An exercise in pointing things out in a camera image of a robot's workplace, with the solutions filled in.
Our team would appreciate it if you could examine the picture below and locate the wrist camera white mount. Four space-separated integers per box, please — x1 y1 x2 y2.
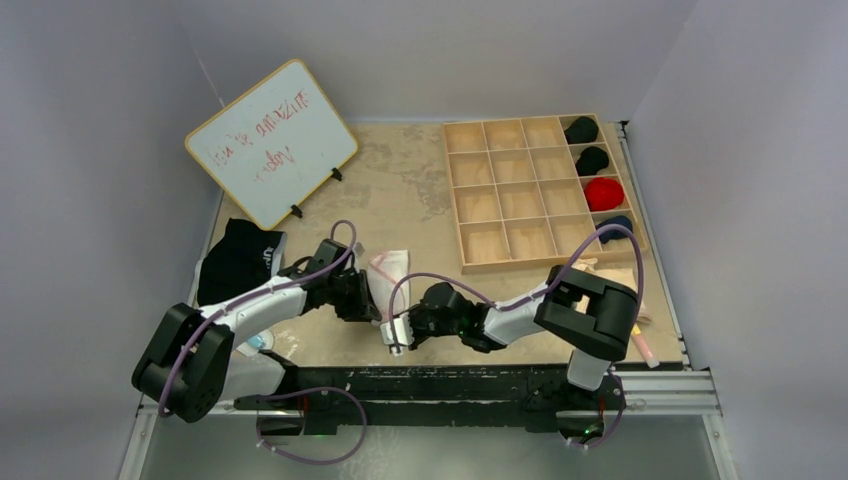
352 242 365 259
380 314 413 356

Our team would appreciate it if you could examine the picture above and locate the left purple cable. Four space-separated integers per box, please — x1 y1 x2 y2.
157 220 370 466

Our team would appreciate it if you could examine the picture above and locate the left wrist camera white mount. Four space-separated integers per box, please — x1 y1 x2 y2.
352 242 365 259

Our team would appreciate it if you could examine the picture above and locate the pink yellow marker pen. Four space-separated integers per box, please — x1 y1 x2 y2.
631 324 660 369

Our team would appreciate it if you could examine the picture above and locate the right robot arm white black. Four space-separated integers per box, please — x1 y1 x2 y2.
381 266 641 407

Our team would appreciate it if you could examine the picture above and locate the cream beige underwear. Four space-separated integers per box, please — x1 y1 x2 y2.
572 258 653 324

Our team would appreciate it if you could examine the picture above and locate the black rolled underwear back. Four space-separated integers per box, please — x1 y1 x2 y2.
564 116 599 145

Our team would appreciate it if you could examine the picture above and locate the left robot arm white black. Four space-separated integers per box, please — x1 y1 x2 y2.
131 239 381 423

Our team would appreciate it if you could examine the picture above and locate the white whiteboard yellow frame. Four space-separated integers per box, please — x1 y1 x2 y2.
184 59 359 230

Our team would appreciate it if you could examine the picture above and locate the wooden compartment organizer tray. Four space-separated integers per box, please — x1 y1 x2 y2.
442 113 650 273

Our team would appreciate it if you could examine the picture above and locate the white underwear pink trim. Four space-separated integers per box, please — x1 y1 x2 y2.
366 250 410 323

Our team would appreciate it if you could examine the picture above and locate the red rolled underwear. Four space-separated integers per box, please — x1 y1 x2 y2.
584 178 625 212

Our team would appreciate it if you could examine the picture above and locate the black underwear white waistband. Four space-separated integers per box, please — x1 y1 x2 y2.
196 218 287 306

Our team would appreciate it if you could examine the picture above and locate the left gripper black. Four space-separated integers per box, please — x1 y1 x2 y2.
326 269 379 322

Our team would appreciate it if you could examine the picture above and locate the black rolled underwear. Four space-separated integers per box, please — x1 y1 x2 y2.
575 146 610 176
564 116 599 145

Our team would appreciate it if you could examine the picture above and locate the navy blue rolled underwear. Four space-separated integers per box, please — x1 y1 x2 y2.
596 215 634 245

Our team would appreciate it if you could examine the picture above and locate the white blue patterned underwear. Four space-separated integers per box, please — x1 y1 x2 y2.
237 330 274 357

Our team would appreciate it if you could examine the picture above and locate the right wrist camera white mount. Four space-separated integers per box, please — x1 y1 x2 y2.
380 314 413 356

